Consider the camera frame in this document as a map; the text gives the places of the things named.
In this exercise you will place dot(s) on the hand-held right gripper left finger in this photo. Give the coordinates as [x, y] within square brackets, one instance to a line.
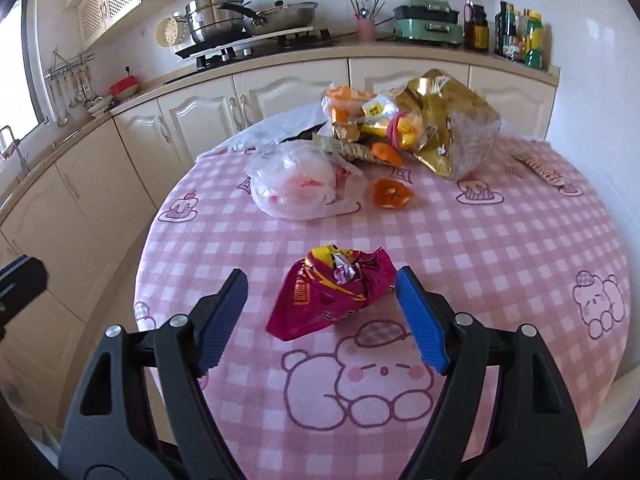
[220, 325]

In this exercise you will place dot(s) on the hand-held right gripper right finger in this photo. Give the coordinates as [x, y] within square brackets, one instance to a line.
[422, 320]

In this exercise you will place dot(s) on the crimson snack wrapper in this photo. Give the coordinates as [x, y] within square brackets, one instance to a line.
[330, 305]

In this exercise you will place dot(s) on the pink checked blanket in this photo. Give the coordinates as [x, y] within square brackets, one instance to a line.
[500, 260]

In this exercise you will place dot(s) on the orange peel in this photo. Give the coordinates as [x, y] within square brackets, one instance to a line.
[390, 194]
[386, 152]

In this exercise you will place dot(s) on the chrome faucet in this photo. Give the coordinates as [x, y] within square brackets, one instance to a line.
[10, 140]

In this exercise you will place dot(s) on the white plastic bag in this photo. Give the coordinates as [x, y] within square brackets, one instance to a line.
[295, 185]

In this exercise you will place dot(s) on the tan striped snack wrapper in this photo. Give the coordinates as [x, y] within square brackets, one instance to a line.
[345, 149]

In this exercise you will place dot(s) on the pink striped paper wrapper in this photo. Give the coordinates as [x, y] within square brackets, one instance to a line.
[545, 172]

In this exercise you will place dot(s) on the gold foil bag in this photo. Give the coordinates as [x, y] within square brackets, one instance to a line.
[450, 130]

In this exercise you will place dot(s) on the white dish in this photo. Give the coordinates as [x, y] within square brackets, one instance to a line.
[102, 105]

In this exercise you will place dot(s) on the window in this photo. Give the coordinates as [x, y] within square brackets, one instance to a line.
[15, 85]

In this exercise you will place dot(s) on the hanging utensil rack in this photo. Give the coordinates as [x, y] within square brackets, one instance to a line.
[65, 67]

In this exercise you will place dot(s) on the red bowl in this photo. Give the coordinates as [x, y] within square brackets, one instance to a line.
[125, 87]

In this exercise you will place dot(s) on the clear bag of orange peels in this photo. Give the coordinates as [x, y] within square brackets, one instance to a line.
[350, 105]

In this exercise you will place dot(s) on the black gas stove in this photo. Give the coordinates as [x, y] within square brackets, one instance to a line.
[280, 45]

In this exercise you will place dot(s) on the green electric cooker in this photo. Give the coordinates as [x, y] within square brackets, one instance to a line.
[425, 25]

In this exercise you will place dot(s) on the large dark sauce bottle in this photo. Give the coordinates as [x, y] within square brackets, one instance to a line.
[475, 27]

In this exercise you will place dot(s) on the dark labelled bottle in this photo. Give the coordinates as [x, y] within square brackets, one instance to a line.
[512, 35]

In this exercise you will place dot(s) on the dark glass bottle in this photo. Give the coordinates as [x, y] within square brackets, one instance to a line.
[500, 30]

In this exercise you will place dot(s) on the yellow green bottle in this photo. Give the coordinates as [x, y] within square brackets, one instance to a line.
[534, 40]

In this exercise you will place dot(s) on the small condiment bottle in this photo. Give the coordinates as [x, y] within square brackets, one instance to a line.
[521, 35]

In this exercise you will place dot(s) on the steel steamer pot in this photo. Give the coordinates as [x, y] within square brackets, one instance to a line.
[215, 20]

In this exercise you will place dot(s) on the bundle of chopsticks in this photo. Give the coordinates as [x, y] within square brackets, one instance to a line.
[367, 9]

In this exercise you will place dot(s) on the steel frying pan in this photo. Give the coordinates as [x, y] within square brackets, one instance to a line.
[285, 15]

